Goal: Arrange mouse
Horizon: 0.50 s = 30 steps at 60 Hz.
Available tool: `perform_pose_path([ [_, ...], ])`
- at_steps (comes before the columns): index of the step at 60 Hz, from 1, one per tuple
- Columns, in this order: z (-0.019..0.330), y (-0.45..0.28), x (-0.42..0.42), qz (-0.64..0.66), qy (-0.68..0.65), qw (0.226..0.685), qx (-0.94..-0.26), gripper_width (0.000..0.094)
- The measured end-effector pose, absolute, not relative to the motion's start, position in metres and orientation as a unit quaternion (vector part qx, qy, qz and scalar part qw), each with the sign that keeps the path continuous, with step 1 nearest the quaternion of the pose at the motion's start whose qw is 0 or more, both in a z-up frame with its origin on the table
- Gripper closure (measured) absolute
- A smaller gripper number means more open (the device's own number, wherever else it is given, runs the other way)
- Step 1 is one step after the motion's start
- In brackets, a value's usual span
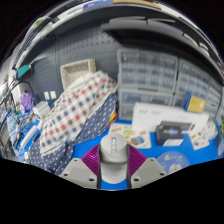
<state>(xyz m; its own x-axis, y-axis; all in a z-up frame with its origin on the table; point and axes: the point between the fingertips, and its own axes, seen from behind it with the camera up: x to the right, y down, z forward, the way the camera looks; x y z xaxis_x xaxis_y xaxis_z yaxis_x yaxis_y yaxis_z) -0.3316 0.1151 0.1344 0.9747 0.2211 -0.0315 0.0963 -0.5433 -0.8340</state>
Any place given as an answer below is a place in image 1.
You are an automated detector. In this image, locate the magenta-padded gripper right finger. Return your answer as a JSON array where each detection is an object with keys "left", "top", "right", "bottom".
[{"left": 125, "top": 144, "right": 168, "bottom": 190}]

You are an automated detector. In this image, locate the teal wall-mounted object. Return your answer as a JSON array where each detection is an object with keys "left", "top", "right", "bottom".
[{"left": 16, "top": 64, "right": 32, "bottom": 79}]

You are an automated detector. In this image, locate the white computer mouse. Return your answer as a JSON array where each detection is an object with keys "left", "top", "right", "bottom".
[{"left": 98, "top": 134, "right": 130, "bottom": 185}]

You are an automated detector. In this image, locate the yellow blue box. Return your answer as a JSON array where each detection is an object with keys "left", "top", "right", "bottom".
[{"left": 182, "top": 91, "right": 207, "bottom": 114}]

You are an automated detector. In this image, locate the white box-shaped device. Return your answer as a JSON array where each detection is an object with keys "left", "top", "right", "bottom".
[{"left": 32, "top": 100, "right": 52, "bottom": 120}]

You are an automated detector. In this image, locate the purple soft object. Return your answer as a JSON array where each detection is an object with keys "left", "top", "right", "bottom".
[{"left": 20, "top": 92, "right": 34, "bottom": 113}]

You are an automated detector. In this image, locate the long white keyboard box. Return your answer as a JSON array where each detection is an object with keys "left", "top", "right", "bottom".
[{"left": 131, "top": 102, "right": 210, "bottom": 134}]

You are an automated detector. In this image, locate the round rabbit-print mouse pad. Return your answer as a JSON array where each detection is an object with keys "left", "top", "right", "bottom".
[{"left": 155, "top": 150, "right": 190, "bottom": 174}]

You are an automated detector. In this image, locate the dark wall shelf unit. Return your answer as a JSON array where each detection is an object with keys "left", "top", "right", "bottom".
[{"left": 13, "top": 0, "right": 224, "bottom": 78}]

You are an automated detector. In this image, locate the navy polka-dot cloth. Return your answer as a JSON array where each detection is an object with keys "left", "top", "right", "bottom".
[{"left": 28, "top": 93, "right": 118, "bottom": 176}]

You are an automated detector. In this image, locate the colourful sticker sheet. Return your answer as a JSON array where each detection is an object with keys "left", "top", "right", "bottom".
[
  {"left": 189, "top": 131, "right": 211, "bottom": 151},
  {"left": 108, "top": 123, "right": 153, "bottom": 149}
]

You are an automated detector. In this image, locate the clear plastic box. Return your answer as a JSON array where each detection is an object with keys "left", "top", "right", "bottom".
[{"left": 204, "top": 119, "right": 221, "bottom": 138}]

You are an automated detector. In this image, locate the red blue checked cloth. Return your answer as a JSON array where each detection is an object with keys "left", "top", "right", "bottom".
[{"left": 39, "top": 70, "right": 119, "bottom": 154}]

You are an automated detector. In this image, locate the small black box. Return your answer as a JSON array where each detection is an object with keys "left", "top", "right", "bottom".
[{"left": 154, "top": 121, "right": 196, "bottom": 147}]

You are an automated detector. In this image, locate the white wicker basket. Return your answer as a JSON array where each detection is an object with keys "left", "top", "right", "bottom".
[{"left": 59, "top": 58, "right": 97, "bottom": 90}]

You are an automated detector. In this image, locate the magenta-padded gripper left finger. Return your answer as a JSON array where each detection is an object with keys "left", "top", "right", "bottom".
[{"left": 59, "top": 144, "right": 103, "bottom": 190}]

